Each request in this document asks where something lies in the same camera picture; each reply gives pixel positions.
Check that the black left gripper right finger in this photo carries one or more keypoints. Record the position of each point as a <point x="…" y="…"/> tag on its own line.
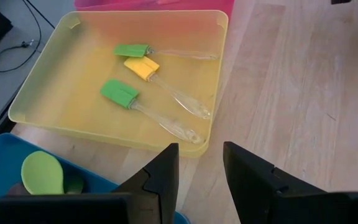
<point x="250" y="186"/>

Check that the green silicone spoon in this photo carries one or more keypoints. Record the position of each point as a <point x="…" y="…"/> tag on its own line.
<point x="42" y="172"/>

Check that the yellow translucent plastic bin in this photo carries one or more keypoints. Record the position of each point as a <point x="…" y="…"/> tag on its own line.
<point x="73" y="93"/>

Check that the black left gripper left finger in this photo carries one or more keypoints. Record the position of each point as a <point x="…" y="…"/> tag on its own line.
<point x="160" y="186"/>

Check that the yellow silicone spatula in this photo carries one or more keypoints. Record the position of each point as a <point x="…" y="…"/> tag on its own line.
<point x="141" y="67"/>

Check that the pink translucent plastic bin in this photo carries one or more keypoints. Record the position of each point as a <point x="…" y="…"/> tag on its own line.
<point x="197" y="5"/>

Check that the green silicone spatula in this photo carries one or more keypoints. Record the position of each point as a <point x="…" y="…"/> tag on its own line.
<point x="130" y="50"/>
<point x="118" y="92"/>

